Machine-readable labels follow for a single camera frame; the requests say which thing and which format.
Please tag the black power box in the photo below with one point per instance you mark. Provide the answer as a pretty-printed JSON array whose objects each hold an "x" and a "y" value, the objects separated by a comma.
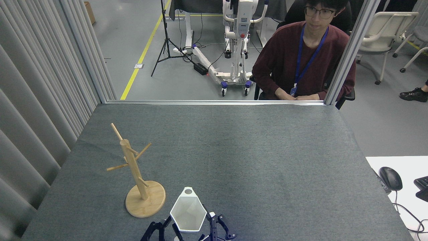
[{"x": 200, "y": 69}]

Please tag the wooden cup rack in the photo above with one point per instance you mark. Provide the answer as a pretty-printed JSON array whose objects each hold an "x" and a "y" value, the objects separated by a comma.
[{"x": 145, "y": 201}]

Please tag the white stand on wheels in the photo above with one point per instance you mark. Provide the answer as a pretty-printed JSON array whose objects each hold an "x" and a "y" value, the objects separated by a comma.
[{"x": 239, "y": 50}]

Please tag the grey seat white chair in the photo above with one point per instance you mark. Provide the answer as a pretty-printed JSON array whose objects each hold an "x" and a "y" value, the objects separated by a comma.
[{"x": 419, "y": 33}]

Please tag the white side table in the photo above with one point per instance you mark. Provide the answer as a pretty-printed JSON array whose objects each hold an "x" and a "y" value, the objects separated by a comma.
[{"x": 411, "y": 164}]

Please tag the grey pleated curtain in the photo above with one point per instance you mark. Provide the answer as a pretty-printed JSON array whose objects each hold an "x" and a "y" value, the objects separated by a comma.
[{"x": 26, "y": 100}]

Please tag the black tripod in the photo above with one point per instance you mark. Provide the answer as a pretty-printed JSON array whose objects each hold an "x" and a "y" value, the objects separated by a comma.
[{"x": 164, "y": 33}]

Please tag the black computer mouse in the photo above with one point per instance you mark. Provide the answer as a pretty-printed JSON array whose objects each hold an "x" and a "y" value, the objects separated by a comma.
[{"x": 390, "y": 178}]

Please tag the dark grey felt table cover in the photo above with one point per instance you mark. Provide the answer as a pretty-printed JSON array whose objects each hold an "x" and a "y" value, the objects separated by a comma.
[{"x": 267, "y": 160}]

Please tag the silver frame rail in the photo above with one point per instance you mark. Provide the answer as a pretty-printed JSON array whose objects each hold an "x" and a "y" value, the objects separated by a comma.
[{"x": 217, "y": 102}]

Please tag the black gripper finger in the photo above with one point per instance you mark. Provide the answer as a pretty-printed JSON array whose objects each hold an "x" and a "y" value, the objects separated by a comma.
[
  {"x": 213, "y": 229},
  {"x": 157, "y": 224}
]

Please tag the metal floor outlet plate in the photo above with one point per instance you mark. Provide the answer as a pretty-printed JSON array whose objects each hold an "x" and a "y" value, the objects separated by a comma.
[{"x": 139, "y": 66}]

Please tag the person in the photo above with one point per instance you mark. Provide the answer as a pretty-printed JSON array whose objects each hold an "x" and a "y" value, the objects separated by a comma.
[{"x": 281, "y": 57}]

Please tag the black-rimmed glasses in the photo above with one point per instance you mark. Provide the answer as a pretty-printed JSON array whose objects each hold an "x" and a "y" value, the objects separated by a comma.
[{"x": 321, "y": 12}]

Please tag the person's left hand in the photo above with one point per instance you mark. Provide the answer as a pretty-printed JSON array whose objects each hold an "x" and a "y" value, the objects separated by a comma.
[{"x": 307, "y": 97}]

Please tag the white hexagonal cup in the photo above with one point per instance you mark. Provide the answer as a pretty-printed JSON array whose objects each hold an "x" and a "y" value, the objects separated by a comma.
[{"x": 187, "y": 211}]

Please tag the white armchair on wheels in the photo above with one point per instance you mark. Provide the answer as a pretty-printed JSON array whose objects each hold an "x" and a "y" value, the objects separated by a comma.
[{"x": 384, "y": 30}]

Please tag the black keyboard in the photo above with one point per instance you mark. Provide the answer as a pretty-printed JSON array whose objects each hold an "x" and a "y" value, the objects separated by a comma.
[{"x": 423, "y": 187}]

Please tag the person's right hand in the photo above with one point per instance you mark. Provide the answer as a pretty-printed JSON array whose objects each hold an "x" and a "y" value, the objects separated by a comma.
[{"x": 284, "y": 95}]

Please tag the cardboard box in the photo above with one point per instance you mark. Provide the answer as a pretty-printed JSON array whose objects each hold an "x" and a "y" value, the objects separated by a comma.
[{"x": 90, "y": 13}]

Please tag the person's foot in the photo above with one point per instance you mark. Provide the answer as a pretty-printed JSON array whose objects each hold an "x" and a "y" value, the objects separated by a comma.
[{"x": 414, "y": 95}]

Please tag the desk with white legs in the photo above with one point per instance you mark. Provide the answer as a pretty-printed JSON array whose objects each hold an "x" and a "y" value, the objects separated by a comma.
[{"x": 188, "y": 30}]

